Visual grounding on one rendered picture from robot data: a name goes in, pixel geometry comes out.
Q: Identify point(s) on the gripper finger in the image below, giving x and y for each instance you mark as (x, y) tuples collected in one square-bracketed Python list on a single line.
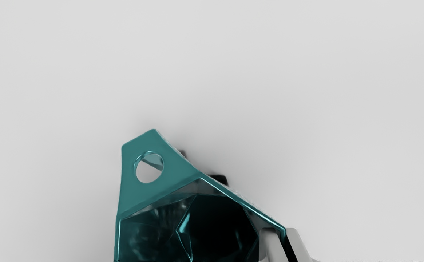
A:
[(300, 247)]

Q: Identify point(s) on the teal faceted mug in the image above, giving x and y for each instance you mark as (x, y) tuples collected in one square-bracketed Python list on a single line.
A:
[(182, 203)]

